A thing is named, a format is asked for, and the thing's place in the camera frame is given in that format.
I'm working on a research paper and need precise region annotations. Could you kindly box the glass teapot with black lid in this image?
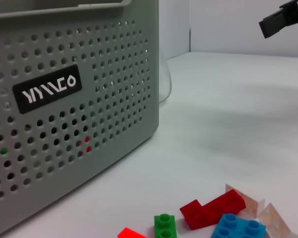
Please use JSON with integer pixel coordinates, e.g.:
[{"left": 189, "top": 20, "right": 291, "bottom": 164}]
[{"left": 159, "top": 57, "right": 172, "bottom": 104}]

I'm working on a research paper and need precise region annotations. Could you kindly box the large bright red brick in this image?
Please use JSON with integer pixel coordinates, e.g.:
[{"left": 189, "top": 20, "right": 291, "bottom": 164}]
[{"left": 117, "top": 227, "right": 148, "bottom": 238}]

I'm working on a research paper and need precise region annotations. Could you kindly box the grey-green perforated storage bin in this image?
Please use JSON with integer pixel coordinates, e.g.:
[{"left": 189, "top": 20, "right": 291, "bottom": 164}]
[{"left": 0, "top": 0, "right": 161, "bottom": 238}]

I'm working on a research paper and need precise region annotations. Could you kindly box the blue square plate brick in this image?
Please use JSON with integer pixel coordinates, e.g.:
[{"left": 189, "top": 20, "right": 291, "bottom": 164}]
[{"left": 210, "top": 213, "right": 267, "bottom": 238}]

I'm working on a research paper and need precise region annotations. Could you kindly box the long dark red brick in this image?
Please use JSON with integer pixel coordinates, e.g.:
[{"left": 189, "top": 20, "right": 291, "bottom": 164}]
[{"left": 180, "top": 189, "right": 246, "bottom": 230}]

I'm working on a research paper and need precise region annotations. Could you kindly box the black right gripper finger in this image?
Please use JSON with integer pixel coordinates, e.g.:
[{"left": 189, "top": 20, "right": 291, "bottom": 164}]
[{"left": 259, "top": 0, "right": 298, "bottom": 39}]

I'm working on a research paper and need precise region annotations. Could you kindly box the white brick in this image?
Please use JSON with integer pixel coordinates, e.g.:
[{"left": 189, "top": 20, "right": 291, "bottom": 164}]
[{"left": 225, "top": 183, "right": 266, "bottom": 219}]

